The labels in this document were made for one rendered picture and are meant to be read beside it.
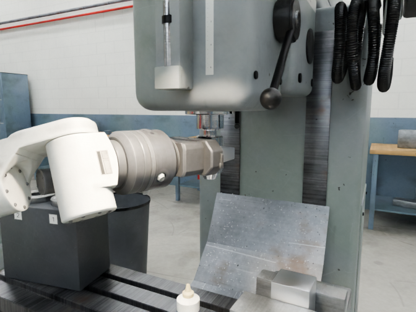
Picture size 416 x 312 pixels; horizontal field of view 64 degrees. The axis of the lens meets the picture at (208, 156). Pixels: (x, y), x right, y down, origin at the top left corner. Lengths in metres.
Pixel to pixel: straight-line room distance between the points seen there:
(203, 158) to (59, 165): 0.21
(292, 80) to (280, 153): 0.33
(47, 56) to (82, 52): 1.00
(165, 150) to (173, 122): 5.14
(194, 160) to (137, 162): 0.10
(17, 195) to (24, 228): 0.43
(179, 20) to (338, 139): 0.55
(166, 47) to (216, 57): 0.07
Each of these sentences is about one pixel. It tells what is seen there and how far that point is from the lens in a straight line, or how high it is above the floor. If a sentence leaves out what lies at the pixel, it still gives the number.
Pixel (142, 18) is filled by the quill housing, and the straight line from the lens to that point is 0.55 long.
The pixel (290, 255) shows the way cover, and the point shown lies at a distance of 0.91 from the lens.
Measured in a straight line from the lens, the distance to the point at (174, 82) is 0.45.
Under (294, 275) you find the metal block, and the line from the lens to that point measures 0.60.
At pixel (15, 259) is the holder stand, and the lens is 0.95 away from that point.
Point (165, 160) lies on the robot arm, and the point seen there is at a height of 1.24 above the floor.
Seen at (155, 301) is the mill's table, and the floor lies 0.90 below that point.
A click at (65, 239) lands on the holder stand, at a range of 0.82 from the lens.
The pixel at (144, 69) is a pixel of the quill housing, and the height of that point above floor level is 1.37.
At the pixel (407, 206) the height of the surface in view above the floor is 0.25.
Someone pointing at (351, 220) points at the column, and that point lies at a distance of 0.92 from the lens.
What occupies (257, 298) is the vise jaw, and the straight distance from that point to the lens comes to 0.58.
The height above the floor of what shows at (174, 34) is 1.41.
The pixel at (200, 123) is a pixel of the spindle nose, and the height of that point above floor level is 1.29.
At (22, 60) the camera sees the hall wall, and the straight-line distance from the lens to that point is 8.38.
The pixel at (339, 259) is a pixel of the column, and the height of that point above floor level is 0.93.
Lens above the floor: 1.31
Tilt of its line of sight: 8 degrees down
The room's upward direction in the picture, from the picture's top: straight up
